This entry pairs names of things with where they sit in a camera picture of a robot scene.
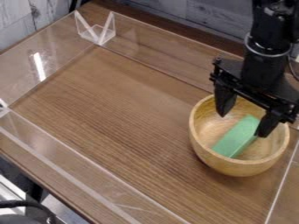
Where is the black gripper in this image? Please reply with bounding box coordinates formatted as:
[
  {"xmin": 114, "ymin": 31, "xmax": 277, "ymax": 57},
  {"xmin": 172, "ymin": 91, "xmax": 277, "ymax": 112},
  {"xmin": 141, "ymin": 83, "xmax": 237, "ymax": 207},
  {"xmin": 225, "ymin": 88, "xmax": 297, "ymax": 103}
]
[{"xmin": 209, "ymin": 34, "xmax": 299, "ymax": 137}]

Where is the green rectangular block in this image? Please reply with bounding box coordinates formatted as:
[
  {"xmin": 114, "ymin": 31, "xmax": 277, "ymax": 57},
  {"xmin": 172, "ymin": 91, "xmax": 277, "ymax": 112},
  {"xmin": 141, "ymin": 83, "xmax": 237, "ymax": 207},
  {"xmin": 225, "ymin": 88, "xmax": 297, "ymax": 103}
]
[{"xmin": 211, "ymin": 115, "xmax": 259, "ymax": 158}]

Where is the brown wooden bowl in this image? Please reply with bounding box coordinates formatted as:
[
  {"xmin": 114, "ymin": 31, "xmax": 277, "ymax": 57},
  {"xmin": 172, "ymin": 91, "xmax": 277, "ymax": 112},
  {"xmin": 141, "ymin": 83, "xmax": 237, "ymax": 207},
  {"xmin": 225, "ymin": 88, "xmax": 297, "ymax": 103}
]
[{"xmin": 189, "ymin": 95, "xmax": 291, "ymax": 177}]

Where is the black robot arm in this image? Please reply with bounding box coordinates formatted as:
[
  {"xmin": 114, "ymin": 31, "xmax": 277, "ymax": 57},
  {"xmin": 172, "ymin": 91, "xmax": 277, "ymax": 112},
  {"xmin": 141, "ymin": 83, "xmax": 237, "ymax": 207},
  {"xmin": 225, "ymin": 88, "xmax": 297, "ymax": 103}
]
[{"xmin": 209, "ymin": 0, "xmax": 299, "ymax": 137}]

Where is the clear acrylic corner bracket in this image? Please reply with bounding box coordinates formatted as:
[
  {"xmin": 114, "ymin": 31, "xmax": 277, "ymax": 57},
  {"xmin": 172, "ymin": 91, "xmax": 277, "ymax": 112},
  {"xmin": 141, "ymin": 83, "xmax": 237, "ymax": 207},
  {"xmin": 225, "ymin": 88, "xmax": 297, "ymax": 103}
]
[{"xmin": 73, "ymin": 11, "xmax": 116, "ymax": 46}]

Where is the clear acrylic tray wall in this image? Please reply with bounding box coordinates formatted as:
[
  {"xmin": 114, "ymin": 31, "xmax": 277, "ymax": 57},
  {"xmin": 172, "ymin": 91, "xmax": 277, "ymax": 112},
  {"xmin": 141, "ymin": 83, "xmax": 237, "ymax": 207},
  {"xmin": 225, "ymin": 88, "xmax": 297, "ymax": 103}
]
[{"xmin": 0, "ymin": 99, "xmax": 190, "ymax": 224}]

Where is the black metal table frame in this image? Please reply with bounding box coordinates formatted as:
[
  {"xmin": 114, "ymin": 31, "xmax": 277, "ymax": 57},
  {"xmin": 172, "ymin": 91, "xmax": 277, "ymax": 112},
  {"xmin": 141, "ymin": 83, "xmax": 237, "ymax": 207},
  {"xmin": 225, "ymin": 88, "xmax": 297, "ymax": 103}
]
[{"xmin": 0, "ymin": 157, "xmax": 68, "ymax": 224}]

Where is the black cable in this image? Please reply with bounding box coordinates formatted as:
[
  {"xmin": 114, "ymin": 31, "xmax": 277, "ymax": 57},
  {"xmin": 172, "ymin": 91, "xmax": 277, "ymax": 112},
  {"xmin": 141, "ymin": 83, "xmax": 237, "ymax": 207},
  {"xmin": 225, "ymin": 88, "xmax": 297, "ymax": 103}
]
[{"xmin": 0, "ymin": 199, "xmax": 56, "ymax": 224}]

